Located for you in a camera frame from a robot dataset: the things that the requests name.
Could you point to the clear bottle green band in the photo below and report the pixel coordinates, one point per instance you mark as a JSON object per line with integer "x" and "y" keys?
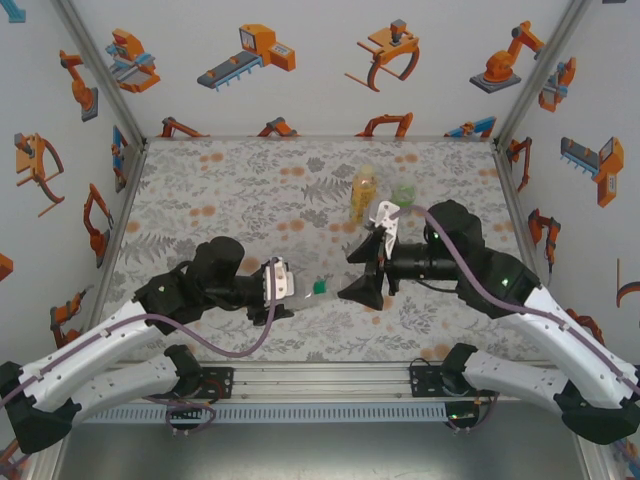
{"x": 319, "y": 286}

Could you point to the yellow label bottle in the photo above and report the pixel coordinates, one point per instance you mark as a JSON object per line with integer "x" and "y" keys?
{"x": 362, "y": 195}

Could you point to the clear bottle green label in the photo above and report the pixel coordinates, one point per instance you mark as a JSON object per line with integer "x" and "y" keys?
{"x": 404, "y": 196}

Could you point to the small white cylindrical cup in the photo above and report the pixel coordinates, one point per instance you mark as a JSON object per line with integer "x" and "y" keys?
{"x": 368, "y": 171}

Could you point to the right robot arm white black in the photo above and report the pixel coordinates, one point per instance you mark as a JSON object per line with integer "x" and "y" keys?
{"x": 515, "y": 375}

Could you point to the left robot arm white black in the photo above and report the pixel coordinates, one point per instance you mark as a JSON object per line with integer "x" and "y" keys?
{"x": 125, "y": 381}

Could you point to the floral patterned table cover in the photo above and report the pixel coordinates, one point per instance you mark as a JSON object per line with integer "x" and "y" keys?
{"x": 250, "y": 200}

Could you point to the grey metal shelf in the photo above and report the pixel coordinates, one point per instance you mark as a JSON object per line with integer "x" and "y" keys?
{"x": 320, "y": 450}

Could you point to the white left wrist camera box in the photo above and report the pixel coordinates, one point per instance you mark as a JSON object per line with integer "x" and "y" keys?
{"x": 277, "y": 280}

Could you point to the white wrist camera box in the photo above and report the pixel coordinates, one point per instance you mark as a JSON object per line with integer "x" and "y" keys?
{"x": 277, "y": 280}
{"x": 385, "y": 217}

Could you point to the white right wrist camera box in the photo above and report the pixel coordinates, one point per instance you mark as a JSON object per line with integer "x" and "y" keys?
{"x": 385, "y": 217}

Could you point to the aluminium frame side rail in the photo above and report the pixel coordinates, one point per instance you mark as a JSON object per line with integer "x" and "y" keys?
{"x": 511, "y": 200}
{"x": 125, "y": 200}

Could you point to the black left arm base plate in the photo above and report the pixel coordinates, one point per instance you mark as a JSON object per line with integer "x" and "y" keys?
{"x": 225, "y": 382}

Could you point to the wide aluminium frame rail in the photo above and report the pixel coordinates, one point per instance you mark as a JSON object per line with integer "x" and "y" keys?
{"x": 320, "y": 382}

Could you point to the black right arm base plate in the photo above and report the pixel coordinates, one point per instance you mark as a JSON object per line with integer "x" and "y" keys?
{"x": 422, "y": 380}

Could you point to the thin aluminium frame rail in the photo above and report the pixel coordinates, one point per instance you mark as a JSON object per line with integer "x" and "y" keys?
{"x": 320, "y": 138}

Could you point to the aluminium frame post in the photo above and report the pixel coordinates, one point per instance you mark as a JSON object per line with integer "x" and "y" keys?
{"x": 100, "y": 70}
{"x": 541, "y": 70}

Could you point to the short aluminium frame leg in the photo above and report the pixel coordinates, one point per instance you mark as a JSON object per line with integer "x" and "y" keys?
{"x": 602, "y": 465}
{"x": 47, "y": 470}

